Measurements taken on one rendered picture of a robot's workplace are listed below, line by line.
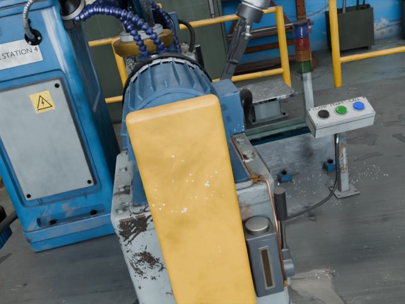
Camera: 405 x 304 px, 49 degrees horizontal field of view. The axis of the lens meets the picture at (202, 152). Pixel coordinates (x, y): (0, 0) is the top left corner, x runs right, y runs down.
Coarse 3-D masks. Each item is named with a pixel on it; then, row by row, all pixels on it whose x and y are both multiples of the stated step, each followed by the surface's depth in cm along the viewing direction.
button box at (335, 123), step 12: (312, 108) 124; (324, 108) 123; (348, 108) 122; (372, 108) 121; (312, 120) 121; (324, 120) 121; (336, 120) 120; (348, 120) 120; (360, 120) 121; (372, 120) 122; (312, 132) 124; (324, 132) 122; (336, 132) 123
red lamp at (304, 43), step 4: (308, 36) 168; (296, 40) 169; (300, 40) 168; (304, 40) 168; (308, 40) 168; (296, 44) 169; (300, 44) 168; (304, 44) 168; (308, 44) 169; (296, 48) 170; (300, 48) 169; (304, 48) 169; (308, 48) 169
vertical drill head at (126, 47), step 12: (120, 0) 125; (132, 0) 124; (144, 0) 126; (144, 12) 127; (156, 24) 134; (120, 36) 130; (132, 36) 127; (144, 36) 127; (168, 36) 129; (120, 48) 127; (132, 48) 126; (156, 48) 127; (132, 60) 130
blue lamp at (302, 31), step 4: (308, 24) 167; (296, 28) 166; (300, 28) 166; (304, 28) 166; (308, 28) 167; (296, 32) 167; (300, 32) 166; (304, 32) 166; (308, 32) 167; (296, 36) 168; (300, 36) 167; (304, 36) 167
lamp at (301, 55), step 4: (296, 52) 171; (300, 52) 170; (304, 52) 169; (308, 52) 170; (296, 56) 172; (300, 56) 170; (304, 56) 170; (308, 56) 170; (296, 60) 174; (300, 60) 171; (304, 60) 171; (308, 60) 171
